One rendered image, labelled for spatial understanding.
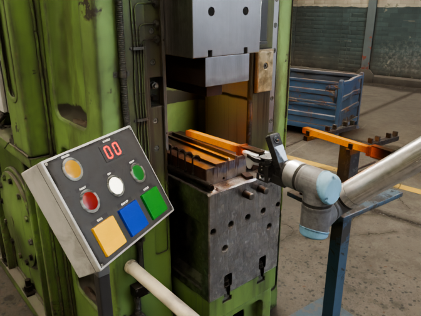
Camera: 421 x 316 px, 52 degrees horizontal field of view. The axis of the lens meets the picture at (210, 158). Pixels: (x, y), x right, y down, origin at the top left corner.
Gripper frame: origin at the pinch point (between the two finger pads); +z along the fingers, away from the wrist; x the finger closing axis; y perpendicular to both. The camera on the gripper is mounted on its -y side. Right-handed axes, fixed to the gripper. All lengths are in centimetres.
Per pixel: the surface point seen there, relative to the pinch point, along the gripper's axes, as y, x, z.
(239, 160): 7.0, 3.6, 7.4
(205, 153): 5.9, -4.2, 18.3
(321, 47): 51, 687, 490
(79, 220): -2, -68, -17
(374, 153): 2.0, 37.1, -27.0
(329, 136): 1.0, 37.9, -6.8
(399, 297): 104, 106, -17
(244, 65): -27.8, 4.7, 8.0
